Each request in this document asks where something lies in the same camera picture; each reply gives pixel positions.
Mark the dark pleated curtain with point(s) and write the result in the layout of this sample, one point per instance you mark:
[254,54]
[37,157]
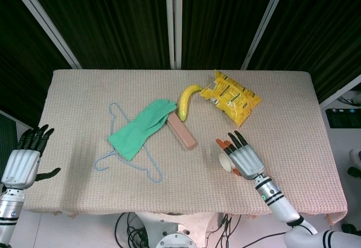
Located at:
[19,48]
[112,19]
[222,19]
[318,25]

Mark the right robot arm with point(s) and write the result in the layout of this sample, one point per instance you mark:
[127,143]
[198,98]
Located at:
[277,203]

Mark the yellow banana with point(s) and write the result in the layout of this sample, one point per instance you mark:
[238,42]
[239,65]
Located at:
[184,101]

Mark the white paper cup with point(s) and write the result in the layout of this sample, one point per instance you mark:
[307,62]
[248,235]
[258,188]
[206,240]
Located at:
[225,162]

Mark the black equipment box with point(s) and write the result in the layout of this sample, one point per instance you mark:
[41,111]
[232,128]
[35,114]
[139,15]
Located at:
[342,118]

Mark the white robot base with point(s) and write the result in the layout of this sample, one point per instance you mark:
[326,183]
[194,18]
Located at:
[180,231]

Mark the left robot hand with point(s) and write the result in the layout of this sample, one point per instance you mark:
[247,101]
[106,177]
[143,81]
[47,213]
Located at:
[21,166]

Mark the beige woven tablecloth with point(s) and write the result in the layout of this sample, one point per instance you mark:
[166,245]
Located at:
[282,146]

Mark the yellow snack bag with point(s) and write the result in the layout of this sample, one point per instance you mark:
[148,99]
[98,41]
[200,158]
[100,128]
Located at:
[234,101]

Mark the white frame post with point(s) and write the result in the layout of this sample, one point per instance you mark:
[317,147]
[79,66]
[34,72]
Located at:
[341,91]
[45,22]
[173,19]
[265,22]

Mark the pink plastic case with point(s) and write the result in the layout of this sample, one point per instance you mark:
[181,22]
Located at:
[183,135]

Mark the green rubber glove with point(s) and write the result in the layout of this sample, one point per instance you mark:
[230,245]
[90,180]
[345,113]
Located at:
[135,135]

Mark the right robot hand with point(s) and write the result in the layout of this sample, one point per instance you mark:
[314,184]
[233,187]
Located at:
[246,160]

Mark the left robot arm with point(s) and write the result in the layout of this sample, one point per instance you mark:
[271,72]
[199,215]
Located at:
[9,205]

